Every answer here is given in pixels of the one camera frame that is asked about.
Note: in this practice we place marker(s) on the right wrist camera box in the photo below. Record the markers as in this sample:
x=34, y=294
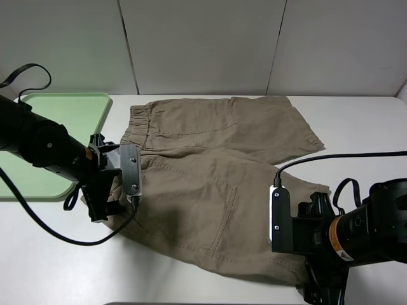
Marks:
x=280, y=220

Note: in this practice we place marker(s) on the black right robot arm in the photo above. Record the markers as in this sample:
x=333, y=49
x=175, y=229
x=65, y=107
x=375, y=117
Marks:
x=348, y=231

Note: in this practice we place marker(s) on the green plastic tray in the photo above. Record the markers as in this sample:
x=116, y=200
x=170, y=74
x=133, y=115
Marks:
x=82, y=114

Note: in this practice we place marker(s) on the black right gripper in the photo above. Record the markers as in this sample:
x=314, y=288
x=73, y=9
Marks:
x=327, y=274

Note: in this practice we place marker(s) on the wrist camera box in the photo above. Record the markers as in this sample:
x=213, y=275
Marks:
x=131, y=174
x=280, y=220

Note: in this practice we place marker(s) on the khaki shorts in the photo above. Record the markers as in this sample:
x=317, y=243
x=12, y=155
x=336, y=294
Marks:
x=207, y=167

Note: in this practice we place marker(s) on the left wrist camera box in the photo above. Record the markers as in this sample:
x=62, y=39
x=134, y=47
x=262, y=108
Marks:
x=131, y=174

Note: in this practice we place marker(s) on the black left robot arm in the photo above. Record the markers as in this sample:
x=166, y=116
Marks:
x=46, y=144

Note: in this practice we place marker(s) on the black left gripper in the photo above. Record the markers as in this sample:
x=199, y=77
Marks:
x=97, y=189

